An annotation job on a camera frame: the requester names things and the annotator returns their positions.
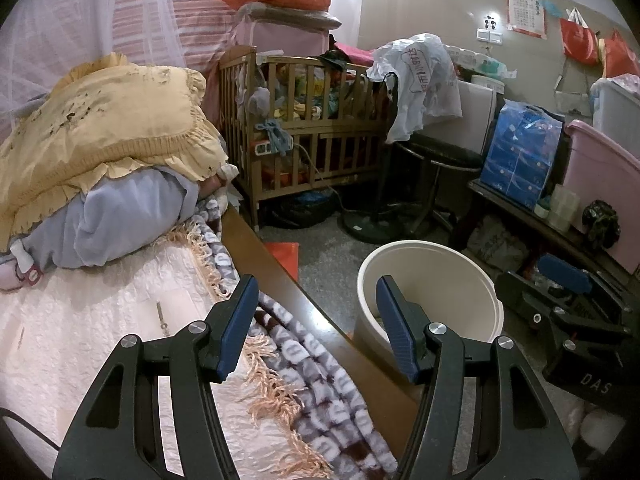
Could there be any pink plastic bottle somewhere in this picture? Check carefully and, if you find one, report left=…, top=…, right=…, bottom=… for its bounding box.
left=0, top=240, right=43, bottom=291

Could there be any camouflage cloth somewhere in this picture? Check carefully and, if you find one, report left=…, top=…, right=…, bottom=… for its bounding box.
left=582, top=200, right=622, bottom=252

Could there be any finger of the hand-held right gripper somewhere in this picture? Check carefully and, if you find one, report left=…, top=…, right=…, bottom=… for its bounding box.
left=539, top=254, right=628, bottom=333
left=500, top=271, right=576, bottom=356

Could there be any grey cushion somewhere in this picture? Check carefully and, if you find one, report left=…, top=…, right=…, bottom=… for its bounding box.
left=239, top=2, right=343, bottom=31

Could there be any white flat appliance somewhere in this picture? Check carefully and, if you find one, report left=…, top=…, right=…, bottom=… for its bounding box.
left=457, top=75, right=506, bottom=156

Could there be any pink plastic tub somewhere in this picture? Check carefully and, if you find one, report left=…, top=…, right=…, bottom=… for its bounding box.
left=562, top=119, right=640, bottom=273

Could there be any red bordered wall notice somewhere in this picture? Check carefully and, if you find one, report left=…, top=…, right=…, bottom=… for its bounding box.
left=506, top=0, right=546, bottom=38

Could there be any white translucent storage box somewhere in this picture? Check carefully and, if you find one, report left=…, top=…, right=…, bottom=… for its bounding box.
left=590, top=75, right=640, bottom=136

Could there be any pink quilted bedspread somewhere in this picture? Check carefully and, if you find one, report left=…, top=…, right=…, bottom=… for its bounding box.
left=0, top=245, right=321, bottom=480

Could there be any magenta cloth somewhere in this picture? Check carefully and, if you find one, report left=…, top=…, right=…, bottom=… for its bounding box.
left=327, top=40, right=376, bottom=68

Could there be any black cable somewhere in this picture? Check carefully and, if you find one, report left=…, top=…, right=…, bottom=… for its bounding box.
left=0, top=406, right=63, bottom=463

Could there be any cream plastic bucket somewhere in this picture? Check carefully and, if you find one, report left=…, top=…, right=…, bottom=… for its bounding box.
left=354, top=241, right=505, bottom=361

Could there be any white floral cloth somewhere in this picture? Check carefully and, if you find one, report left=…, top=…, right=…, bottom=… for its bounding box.
left=215, top=162, right=246, bottom=211

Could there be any pink storage box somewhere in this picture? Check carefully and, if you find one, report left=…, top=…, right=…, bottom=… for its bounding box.
left=232, top=15, right=333, bottom=61

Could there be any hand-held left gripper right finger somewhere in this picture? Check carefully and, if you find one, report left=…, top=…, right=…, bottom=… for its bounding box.
left=376, top=275, right=581, bottom=480

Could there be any clear plastic bag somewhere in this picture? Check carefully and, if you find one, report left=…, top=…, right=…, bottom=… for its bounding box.
left=552, top=75, right=593, bottom=116

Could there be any pack of paper rolls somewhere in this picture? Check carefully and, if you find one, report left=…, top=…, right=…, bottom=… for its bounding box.
left=445, top=45, right=516, bottom=81

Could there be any black plastic bag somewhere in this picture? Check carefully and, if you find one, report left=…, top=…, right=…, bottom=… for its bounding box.
left=265, top=192, right=341, bottom=228

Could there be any black round stool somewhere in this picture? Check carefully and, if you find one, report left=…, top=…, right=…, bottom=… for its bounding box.
left=340, top=132, right=483, bottom=246

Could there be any blue hanging toy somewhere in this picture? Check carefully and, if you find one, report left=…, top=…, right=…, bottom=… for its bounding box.
left=252, top=120, right=296, bottom=158

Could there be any pink cloth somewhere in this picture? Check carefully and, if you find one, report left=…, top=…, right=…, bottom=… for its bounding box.
left=197, top=174, right=226, bottom=201

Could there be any pink striped curtain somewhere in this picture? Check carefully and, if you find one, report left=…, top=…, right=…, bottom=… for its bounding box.
left=107, top=0, right=261, bottom=76

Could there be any white power cord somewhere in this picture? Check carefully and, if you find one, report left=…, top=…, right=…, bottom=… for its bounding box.
left=295, top=142, right=351, bottom=211

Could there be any brown wooden bed frame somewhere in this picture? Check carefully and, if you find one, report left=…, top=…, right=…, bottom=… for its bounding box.
left=220, top=205, right=421, bottom=411

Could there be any light blue quilt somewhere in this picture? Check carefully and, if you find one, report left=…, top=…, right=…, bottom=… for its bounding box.
left=0, top=165, right=201, bottom=271

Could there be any white mosquito net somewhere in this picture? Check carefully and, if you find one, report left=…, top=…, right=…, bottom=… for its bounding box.
left=0, top=0, right=171, bottom=126

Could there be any pile of colourful clothes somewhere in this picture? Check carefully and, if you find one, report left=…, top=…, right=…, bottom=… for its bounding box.
left=280, top=55, right=386, bottom=121

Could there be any red shopping bag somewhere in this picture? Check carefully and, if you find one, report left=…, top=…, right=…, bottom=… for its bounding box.
left=559, top=7, right=601, bottom=66
left=602, top=30, right=640, bottom=78

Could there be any yellow ruffled pillow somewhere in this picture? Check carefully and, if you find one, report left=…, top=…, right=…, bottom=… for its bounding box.
left=0, top=52, right=228, bottom=241

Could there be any grey hanging pouch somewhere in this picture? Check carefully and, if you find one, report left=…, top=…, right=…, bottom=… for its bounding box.
left=245, top=85, right=273, bottom=116

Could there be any dark wooden bench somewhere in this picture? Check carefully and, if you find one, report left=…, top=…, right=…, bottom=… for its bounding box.
left=467, top=180, right=640, bottom=301

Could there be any grey woven sack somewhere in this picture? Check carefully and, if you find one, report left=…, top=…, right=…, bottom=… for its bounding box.
left=467, top=215, right=531, bottom=273

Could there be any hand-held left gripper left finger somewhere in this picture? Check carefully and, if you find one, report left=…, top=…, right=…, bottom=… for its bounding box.
left=52, top=274, right=259, bottom=480

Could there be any white plastic bag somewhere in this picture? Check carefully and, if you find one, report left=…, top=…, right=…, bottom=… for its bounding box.
left=367, top=32, right=463, bottom=143

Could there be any blue tissue package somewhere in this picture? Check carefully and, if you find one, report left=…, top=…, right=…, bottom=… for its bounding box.
left=480, top=100, right=566, bottom=211

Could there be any clear plastic jar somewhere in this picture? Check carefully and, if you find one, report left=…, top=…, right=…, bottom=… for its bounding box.
left=547, top=184, right=581, bottom=233

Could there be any pale fuzzy clothing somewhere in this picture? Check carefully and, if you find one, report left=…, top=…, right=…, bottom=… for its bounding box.
left=560, top=395, right=636, bottom=466

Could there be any patterned fringed blanket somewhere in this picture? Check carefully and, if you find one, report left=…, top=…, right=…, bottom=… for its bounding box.
left=150, top=190, right=401, bottom=480

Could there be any wooden baby crib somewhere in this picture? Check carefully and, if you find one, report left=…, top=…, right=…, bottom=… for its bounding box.
left=218, top=45, right=401, bottom=231

